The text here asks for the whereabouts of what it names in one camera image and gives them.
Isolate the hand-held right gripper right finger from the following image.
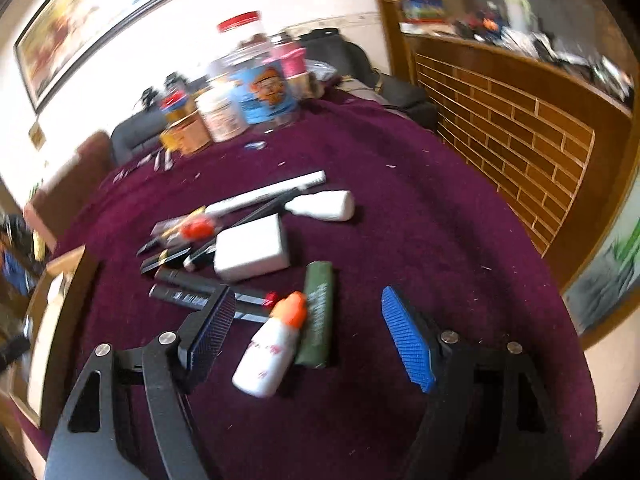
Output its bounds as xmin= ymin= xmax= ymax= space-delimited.
xmin=381 ymin=286 xmax=571 ymax=480

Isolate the framed painting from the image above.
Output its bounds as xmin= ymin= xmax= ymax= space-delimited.
xmin=14 ymin=0 xmax=196 ymax=113

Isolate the black bag on chair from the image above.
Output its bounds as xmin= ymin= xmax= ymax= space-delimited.
xmin=300 ymin=27 xmax=439 ymax=132

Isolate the white labelled jar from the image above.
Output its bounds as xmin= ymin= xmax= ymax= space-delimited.
xmin=196 ymin=87 xmax=249 ymax=143

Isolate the green rectangular case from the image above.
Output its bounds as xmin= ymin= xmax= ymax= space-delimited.
xmin=294 ymin=261 xmax=335 ymax=368

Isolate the small jar red lid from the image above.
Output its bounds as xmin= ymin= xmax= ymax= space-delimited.
xmin=160 ymin=91 xmax=198 ymax=123

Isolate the black marker red tip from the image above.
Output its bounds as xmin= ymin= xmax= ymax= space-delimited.
xmin=149 ymin=283 xmax=279 ymax=323

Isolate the green plant painted panel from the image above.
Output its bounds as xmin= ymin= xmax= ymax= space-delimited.
xmin=565 ymin=210 xmax=640 ymax=336

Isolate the black and yellow case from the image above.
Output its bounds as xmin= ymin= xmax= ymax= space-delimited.
xmin=140 ymin=249 xmax=194 ymax=276

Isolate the wooden cabinet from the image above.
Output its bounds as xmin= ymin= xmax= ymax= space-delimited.
xmin=367 ymin=0 xmax=637 ymax=288

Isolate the purple tablecloth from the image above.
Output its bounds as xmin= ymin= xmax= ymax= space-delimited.
xmin=30 ymin=97 xmax=601 ymax=480

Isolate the row of small metal clips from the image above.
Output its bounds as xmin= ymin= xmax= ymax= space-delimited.
xmin=114 ymin=150 xmax=174 ymax=184

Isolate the black marker white tip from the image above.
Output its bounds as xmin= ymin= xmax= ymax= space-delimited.
xmin=183 ymin=191 xmax=297 ymax=272

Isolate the white glue bottle orange cap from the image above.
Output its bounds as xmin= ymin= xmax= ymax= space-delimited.
xmin=231 ymin=291 xmax=308 ymax=399

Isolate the clutter on cabinet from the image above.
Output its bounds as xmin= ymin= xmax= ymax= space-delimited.
xmin=400 ymin=0 xmax=633 ymax=101

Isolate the white plastic bottle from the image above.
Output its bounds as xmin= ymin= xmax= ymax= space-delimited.
xmin=284 ymin=190 xmax=356 ymax=222

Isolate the red capped item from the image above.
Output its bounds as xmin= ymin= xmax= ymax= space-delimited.
xmin=152 ymin=207 xmax=221 ymax=248

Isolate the white rectangular box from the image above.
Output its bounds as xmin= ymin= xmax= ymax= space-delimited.
xmin=213 ymin=213 xmax=292 ymax=281

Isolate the pink cup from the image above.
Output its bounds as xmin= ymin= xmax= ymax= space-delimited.
xmin=270 ymin=42 xmax=307 ymax=79

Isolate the black chair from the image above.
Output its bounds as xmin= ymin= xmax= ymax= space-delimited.
xmin=110 ymin=110 xmax=168 ymax=167

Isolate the yellow jar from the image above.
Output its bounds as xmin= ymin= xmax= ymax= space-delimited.
xmin=160 ymin=110 xmax=213 ymax=157

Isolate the wooden tray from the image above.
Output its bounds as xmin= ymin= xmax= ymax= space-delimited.
xmin=25 ymin=245 xmax=98 ymax=431

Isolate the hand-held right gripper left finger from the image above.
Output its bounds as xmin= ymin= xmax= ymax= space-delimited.
xmin=44 ymin=284 xmax=236 ymax=480

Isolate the brown chair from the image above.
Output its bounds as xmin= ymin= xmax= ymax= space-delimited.
xmin=22 ymin=130 xmax=116 ymax=256

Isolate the long white stick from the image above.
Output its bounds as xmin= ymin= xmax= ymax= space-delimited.
xmin=205 ymin=170 xmax=327 ymax=216

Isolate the black marker pen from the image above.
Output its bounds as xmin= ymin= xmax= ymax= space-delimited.
xmin=155 ymin=266 xmax=271 ymax=306

